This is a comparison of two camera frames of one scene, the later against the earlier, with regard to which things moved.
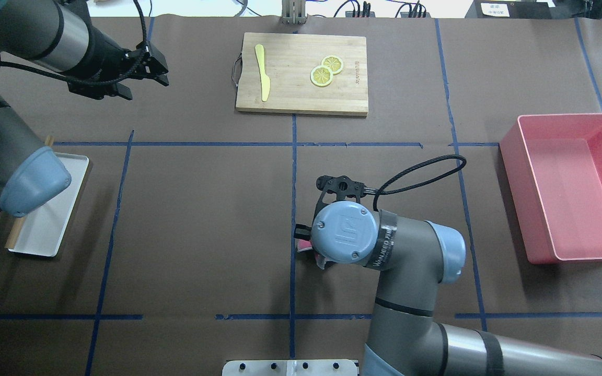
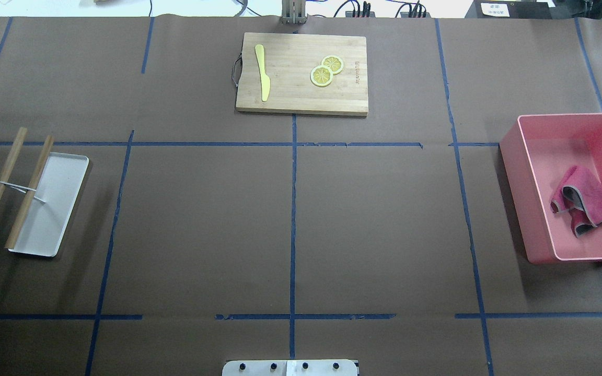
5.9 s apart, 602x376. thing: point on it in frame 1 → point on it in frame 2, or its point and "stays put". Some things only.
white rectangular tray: [43, 228] stays put
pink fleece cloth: [303, 245] → [588, 202]
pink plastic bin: [572, 178] stays put
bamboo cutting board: [289, 60] stays put
